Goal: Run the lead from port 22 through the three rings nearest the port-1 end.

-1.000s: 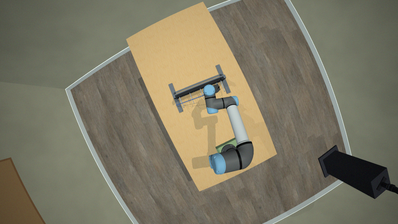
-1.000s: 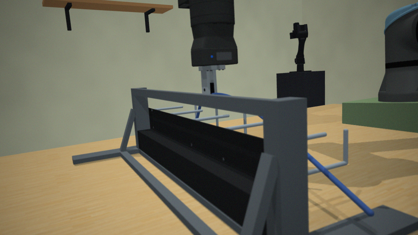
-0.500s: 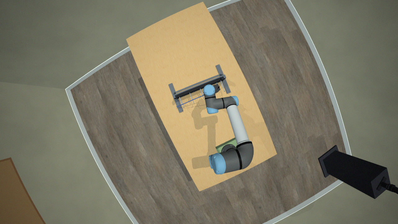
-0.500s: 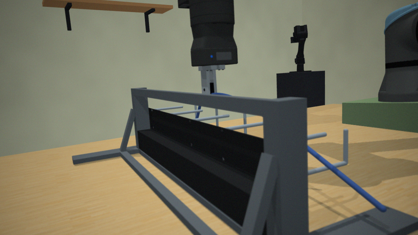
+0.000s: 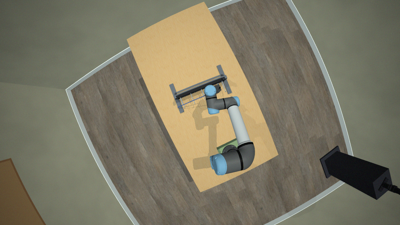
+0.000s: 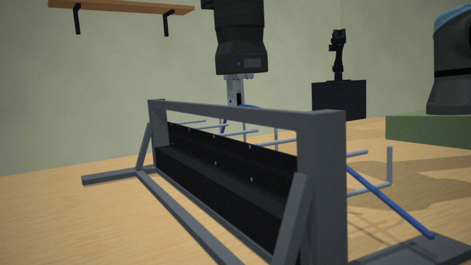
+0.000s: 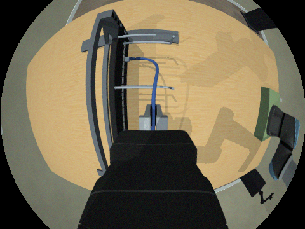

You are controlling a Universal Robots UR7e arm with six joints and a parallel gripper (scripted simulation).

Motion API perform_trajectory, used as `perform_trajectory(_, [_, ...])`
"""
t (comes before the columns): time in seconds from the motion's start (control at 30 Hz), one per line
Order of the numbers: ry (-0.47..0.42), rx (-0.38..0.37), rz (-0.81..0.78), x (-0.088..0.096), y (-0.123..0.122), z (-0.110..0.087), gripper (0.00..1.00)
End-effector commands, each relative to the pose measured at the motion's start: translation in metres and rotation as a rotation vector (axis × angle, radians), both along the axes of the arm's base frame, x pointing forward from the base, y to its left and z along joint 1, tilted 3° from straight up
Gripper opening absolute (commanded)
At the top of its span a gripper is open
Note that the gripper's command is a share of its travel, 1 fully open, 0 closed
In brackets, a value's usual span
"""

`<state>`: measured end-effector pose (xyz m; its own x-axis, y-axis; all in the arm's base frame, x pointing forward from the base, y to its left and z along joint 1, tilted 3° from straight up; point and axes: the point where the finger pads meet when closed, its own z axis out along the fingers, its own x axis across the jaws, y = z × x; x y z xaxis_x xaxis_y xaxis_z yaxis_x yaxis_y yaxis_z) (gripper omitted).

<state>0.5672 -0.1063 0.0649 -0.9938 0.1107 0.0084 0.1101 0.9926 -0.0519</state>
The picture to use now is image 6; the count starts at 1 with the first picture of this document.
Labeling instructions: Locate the blue cable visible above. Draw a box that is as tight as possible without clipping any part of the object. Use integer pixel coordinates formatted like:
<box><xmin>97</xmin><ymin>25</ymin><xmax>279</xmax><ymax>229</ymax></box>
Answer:
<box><xmin>347</xmin><ymin>165</ymin><xmax>435</xmax><ymax>240</ymax></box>

